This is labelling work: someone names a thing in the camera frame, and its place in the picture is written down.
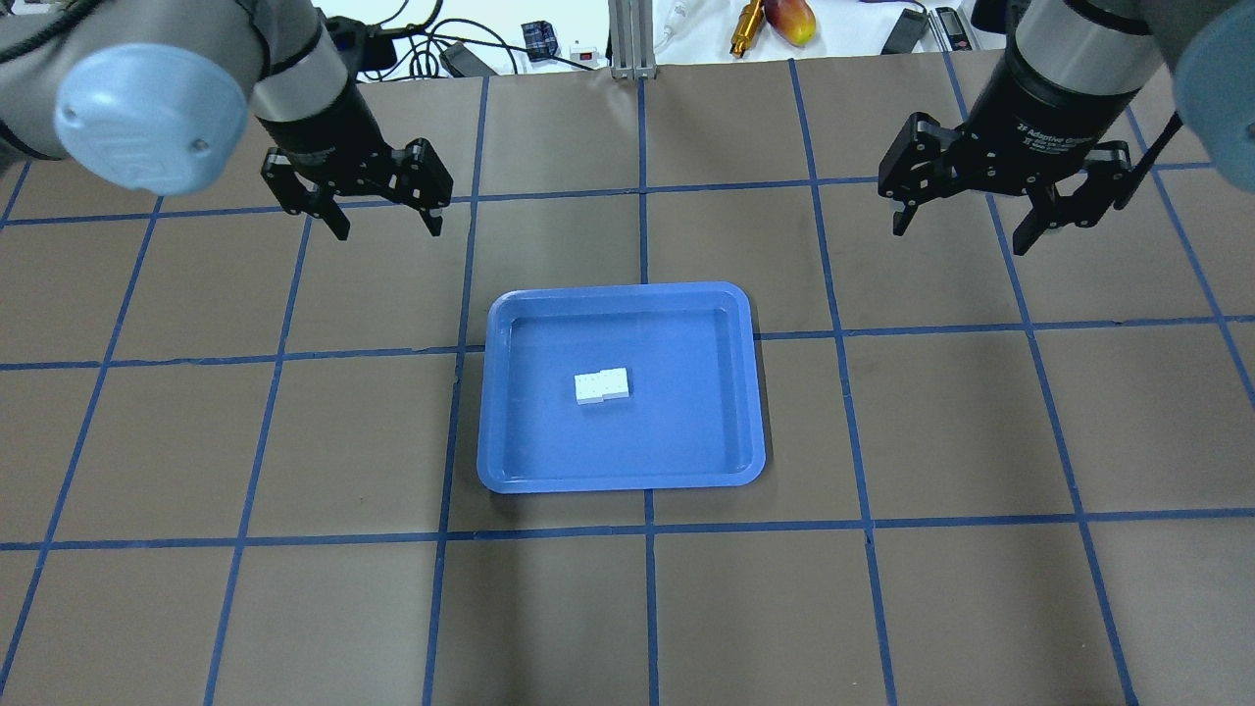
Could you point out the white plain block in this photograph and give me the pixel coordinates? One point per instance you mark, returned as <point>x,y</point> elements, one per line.
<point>589,389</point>

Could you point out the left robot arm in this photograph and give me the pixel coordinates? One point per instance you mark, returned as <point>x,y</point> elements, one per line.
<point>155,95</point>

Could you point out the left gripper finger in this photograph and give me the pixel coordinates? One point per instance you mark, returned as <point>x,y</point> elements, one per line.
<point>432,217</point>
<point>335,219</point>

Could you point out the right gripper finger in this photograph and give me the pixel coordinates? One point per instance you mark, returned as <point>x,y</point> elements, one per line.
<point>1040,219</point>
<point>904,211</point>

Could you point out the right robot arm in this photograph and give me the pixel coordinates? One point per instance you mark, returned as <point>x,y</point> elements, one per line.
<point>1070,68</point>

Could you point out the black power adapter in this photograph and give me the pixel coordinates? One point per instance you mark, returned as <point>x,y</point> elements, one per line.
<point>459,61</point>

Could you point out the brass cylinder tool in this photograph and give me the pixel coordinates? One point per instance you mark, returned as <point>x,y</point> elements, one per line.
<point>750,21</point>

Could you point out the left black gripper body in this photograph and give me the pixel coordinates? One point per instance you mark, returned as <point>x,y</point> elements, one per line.
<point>324,140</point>

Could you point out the blue plastic tray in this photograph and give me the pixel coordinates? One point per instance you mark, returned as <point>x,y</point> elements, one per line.
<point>693,417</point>

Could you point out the aluminium frame post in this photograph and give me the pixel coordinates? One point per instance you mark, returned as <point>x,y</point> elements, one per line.
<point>631,50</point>

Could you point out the white block with studs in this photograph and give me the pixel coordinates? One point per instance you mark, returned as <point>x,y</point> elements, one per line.
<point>616,383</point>

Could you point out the red yellow mango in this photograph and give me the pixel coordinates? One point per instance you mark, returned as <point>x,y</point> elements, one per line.
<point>792,20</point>

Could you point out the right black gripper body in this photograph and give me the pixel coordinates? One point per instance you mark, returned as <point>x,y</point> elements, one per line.
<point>1041,106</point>

